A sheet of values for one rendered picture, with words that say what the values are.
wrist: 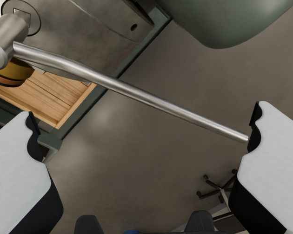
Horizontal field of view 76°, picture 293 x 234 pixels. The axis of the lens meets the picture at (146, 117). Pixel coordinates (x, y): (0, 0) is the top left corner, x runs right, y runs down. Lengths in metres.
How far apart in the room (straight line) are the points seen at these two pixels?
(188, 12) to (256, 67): 1.64
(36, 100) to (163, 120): 1.31
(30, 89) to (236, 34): 0.62
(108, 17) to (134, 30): 0.05
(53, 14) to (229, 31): 0.18
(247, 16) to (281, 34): 1.63
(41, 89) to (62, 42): 0.46
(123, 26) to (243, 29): 0.14
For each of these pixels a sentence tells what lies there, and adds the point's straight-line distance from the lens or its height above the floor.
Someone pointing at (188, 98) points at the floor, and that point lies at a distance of 1.74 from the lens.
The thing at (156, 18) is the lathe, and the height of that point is 0.54.
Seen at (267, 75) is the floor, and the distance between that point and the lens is 1.95.
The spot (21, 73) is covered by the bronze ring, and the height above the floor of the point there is 1.11.
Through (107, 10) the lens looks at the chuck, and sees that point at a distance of 0.24.
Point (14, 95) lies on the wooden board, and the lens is 0.75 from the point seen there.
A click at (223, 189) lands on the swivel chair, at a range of 2.74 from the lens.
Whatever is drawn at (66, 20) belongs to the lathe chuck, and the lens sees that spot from 0.24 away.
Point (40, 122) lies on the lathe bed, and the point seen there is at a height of 0.87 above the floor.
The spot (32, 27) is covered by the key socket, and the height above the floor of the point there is 1.23.
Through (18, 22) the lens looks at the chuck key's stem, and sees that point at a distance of 0.21.
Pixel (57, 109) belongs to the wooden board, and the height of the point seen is 0.89.
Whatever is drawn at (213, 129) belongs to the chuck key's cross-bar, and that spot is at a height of 1.31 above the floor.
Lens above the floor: 1.45
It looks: 54 degrees down
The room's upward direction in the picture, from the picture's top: 174 degrees clockwise
